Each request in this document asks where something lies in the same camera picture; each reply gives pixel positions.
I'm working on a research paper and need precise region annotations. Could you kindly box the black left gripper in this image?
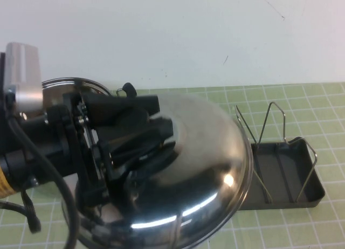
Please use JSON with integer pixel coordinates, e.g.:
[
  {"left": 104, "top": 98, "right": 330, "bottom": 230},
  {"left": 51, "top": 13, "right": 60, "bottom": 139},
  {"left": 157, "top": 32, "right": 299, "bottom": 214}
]
[{"left": 44, "top": 91, "right": 177, "bottom": 206}]

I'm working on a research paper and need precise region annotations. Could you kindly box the stainless steel pot lid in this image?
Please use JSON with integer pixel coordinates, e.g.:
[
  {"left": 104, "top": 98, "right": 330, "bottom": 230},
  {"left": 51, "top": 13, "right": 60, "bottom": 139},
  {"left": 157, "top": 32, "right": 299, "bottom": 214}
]
[{"left": 61, "top": 92, "right": 254, "bottom": 249}]

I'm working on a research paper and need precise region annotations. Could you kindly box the dark grey drip tray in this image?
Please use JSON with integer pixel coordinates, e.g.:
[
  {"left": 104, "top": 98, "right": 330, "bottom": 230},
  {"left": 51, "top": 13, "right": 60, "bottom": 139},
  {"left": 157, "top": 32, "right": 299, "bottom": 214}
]
[{"left": 239, "top": 137, "right": 326, "bottom": 209}]

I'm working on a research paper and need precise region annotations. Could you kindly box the green grid table mat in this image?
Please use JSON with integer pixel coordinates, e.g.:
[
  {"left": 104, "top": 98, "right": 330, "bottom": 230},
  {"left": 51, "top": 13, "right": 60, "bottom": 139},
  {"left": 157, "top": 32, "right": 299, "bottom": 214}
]
[{"left": 0, "top": 83, "right": 345, "bottom": 249}]

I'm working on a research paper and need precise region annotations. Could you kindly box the black cable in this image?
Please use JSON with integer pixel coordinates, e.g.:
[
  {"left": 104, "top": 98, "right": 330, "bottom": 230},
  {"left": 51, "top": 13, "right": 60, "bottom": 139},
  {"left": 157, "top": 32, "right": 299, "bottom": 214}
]
[{"left": 6, "top": 115, "right": 80, "bottom": 249}]

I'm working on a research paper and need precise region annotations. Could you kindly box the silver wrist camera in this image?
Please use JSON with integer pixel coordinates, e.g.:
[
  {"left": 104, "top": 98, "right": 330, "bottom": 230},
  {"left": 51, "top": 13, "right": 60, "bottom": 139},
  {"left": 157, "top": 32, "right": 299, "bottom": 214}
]
[{"left": 5, "top": 43, "right": 44, "bottom": 112}]

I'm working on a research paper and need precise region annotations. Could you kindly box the black strap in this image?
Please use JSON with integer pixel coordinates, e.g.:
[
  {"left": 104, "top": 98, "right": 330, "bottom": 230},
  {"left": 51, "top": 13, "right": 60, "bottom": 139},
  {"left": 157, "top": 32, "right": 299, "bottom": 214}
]
[{"left": 0, "top": 191, "right": 42, "bottom": 235}]

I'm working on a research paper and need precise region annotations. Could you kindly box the metal wire lid rack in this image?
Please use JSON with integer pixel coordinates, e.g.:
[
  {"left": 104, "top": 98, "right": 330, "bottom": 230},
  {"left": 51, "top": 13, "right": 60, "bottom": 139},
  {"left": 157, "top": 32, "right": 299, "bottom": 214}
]
[{"left": 233, "top": 101, "right": 318, "bottom": 204}]

